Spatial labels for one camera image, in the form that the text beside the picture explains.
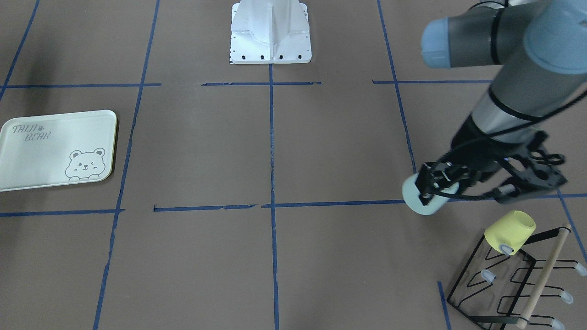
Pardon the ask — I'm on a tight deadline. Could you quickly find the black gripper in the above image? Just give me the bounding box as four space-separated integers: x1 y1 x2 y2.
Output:
415 117 516 205

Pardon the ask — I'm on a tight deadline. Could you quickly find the green plastic cup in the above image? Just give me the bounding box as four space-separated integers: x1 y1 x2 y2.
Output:
402 173 449 216

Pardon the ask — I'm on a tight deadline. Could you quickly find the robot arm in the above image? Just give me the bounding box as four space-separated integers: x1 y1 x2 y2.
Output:
403 0 586 215

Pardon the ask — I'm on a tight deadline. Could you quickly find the yellow plastic cup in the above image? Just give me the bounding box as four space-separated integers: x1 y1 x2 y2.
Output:
484 209 536 256

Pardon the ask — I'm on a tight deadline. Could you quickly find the white bear print tray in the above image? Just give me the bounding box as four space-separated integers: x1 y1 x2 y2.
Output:
0 110 118 192

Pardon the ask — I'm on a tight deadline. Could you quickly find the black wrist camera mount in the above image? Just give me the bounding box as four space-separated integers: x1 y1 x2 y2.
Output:
495 131 567 204

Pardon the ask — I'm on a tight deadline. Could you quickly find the black wire cup rack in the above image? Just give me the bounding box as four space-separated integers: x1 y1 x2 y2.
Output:
446 224 586 330

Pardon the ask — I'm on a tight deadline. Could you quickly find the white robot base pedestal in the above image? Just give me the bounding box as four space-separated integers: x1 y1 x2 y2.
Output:
229 0 312 65

